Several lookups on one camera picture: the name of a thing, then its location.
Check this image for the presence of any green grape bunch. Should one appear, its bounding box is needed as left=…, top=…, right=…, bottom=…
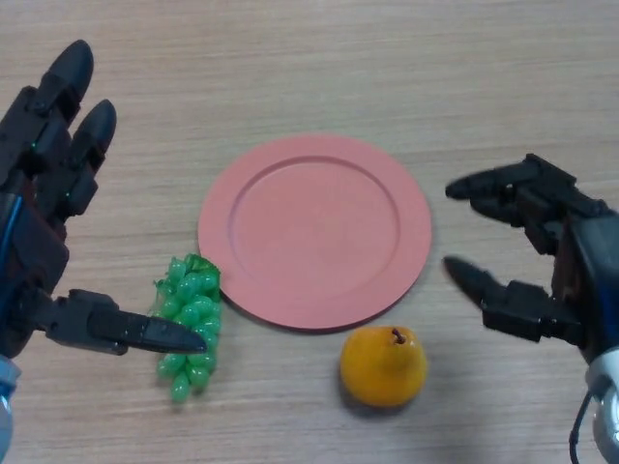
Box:
left=152, top=253, right=222, bottom=404

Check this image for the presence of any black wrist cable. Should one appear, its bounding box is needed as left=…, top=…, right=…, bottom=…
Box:
left=569, top=386, right=595, bottom=464

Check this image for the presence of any yellow pear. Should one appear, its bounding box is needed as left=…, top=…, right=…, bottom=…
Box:
left=339, top=326, right=428, bottom=408

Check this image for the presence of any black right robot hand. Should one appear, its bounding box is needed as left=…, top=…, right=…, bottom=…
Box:
left=443, top=153, right=619, bottom=366

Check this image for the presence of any pink round plate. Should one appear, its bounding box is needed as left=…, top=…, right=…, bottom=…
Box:
left=196, top=133, right=433, bottom=334

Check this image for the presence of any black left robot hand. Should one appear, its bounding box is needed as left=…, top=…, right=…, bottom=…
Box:
left=0, top=39, right=208, bottom=360

